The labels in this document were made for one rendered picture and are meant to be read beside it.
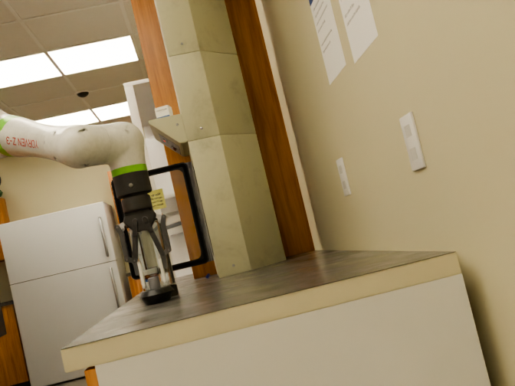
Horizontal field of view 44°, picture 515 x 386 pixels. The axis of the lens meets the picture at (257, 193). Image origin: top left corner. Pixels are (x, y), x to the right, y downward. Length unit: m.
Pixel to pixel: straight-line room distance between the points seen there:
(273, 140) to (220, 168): 0.46
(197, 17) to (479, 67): 1.42
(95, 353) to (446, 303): 0.61
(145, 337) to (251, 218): 1.14
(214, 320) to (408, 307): 0.34
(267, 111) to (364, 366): 1.60
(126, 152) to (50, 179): 6.32
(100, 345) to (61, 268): 6.07
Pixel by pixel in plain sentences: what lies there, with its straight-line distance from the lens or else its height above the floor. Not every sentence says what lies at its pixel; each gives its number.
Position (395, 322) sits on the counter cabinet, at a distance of 1.15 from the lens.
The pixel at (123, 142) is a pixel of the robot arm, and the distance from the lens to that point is 1.63.
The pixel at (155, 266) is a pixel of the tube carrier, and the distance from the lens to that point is 1.76.
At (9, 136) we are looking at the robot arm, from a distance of 1.83.
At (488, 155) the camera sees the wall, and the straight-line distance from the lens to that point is 1.06.
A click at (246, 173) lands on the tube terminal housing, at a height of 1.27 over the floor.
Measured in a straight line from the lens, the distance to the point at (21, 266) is 7.27.
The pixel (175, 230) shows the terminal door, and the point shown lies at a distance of 2.46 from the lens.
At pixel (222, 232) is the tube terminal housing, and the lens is 2.14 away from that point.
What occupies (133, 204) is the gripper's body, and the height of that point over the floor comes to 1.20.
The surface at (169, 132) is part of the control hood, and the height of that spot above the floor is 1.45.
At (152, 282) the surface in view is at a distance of 1.65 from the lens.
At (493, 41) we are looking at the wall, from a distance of 0.98.
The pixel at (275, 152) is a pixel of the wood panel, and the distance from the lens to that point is 2.55.
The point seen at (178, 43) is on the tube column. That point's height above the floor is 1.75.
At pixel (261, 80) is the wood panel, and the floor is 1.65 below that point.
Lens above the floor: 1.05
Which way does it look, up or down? 4 degrees up
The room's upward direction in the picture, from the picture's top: 13 degrees counter-clockwise
